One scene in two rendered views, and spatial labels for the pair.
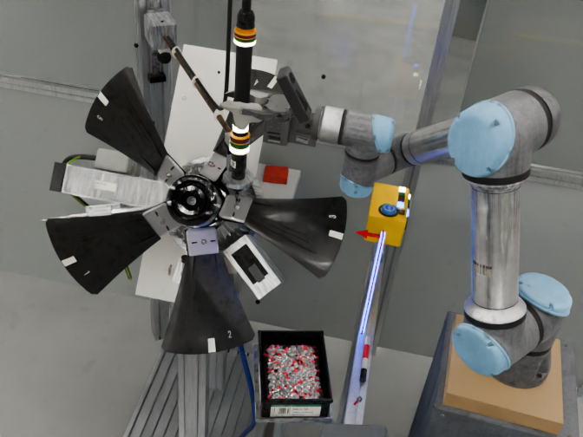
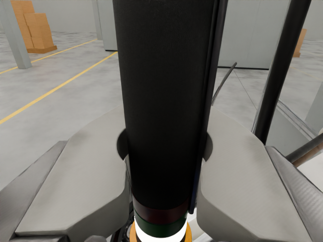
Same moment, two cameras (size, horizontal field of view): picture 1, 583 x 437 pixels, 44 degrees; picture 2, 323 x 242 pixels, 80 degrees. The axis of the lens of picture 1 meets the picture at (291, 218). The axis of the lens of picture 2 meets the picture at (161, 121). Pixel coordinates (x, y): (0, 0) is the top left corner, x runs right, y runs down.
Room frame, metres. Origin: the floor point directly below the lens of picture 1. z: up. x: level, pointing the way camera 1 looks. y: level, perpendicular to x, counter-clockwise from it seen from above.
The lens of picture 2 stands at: (1.32, 0.06, 1.53)
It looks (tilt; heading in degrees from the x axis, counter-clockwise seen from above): 31 degrees down; 85
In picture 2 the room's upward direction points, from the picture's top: 1 degrees clockwise
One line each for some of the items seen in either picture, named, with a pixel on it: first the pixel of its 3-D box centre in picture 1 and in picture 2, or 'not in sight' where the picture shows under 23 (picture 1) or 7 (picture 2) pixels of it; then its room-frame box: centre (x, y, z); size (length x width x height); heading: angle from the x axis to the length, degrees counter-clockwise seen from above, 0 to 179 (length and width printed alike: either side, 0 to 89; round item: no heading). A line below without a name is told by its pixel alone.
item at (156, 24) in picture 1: (160, 29); not in sight; (1.88, 0.43, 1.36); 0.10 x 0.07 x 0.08; 28
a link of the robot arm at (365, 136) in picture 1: (366, 133); not in sight; (1.29, -0.14, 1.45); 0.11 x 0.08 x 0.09; 83
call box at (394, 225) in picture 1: (386, 215); not in sight; (1.57, -0.26, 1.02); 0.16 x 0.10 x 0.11; 173
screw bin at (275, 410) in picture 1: (292, 373); not in sight; (1.13, -0.04, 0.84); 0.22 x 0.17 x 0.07; 8
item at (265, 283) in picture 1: (255, 266); not in sight; (1.35, 0.08, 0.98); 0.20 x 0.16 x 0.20; 173
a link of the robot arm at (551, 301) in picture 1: (534, 309); not in sight; (1.07, -0.52, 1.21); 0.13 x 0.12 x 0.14; 133
